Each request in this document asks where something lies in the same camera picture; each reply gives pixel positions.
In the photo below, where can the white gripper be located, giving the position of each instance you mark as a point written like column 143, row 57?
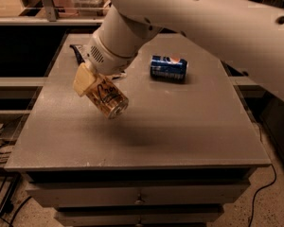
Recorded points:
column 104, row 61

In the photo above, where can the orange soda can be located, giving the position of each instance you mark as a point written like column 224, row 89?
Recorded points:
column 107, row 97

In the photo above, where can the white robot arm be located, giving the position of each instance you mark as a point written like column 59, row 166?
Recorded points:
column 246, row 35

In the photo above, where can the blue Pepsi can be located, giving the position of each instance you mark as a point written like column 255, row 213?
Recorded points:
column 168, row 68

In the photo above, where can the blue chip bag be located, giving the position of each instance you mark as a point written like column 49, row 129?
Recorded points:
column 81, row 56

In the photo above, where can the grey drawer cabinet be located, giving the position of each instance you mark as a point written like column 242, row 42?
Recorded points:
column 186, row 147

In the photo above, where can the upper drawer knob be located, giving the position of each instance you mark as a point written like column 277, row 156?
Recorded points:
column 139, row 201

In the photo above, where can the grey metal shelf rail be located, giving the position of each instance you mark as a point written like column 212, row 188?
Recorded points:
column 45, row 13

